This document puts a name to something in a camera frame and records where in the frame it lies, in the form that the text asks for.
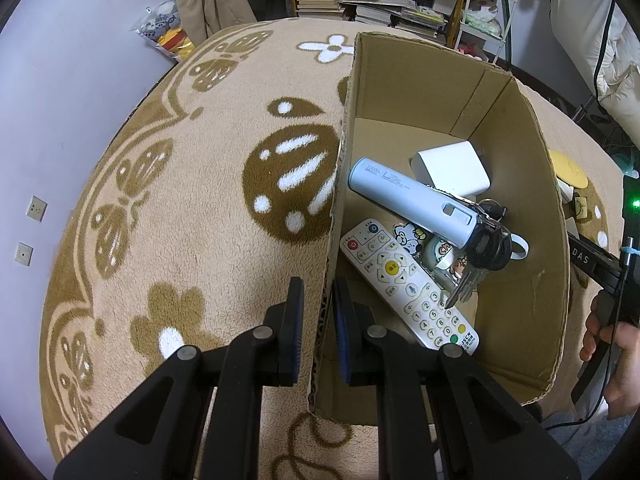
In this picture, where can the person's right hand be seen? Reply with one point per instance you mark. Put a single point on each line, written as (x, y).
(627, 365)

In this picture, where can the beige card holder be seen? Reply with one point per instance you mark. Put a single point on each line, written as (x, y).
(581, 207)

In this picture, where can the person's grey trousers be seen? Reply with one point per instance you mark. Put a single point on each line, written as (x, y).
(600, 452)

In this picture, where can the green cartoon earphone case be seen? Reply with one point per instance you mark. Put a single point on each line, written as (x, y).
(440, 256)

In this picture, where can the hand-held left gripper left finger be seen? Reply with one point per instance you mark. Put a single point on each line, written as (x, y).
(295, 325)

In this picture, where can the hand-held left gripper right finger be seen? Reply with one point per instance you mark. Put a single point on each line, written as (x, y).
(342, 330)

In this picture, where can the pink containers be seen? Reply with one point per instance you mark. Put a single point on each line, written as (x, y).
(467, 50)

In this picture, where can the white remote control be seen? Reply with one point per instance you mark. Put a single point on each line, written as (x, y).
(390, 270)

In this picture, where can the white charger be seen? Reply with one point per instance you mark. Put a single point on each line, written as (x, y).
(450, 165)

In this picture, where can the white wall socket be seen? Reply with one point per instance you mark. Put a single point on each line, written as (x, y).
(24, 254)
(36, 208)

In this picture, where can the pale green packets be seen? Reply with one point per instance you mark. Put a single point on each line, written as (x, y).
(482, 22)

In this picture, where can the cream padded jacket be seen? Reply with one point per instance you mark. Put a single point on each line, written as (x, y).
(575, 20)

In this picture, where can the beige flower printed blanket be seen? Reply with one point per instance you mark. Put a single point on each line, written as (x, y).
(200, 160)

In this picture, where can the yellow oval lid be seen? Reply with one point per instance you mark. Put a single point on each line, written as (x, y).
(567, 167)

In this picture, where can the cardboard box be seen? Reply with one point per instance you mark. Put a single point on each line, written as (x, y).
(410, 85)

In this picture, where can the plastic snack bag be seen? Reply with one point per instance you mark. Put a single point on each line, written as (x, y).
(165, 25)

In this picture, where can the teal plastic object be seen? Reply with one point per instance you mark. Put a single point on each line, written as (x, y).
(627, 162)

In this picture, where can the wooden bookshelf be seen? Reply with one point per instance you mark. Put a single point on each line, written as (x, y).
(462, 10)

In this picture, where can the light blue power bank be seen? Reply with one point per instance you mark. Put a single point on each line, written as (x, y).
(400, 190)

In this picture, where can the bunch of keys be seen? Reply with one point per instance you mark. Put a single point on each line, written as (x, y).
(487, 250)

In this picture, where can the white card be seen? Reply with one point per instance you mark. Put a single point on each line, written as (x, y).
(565, 191)

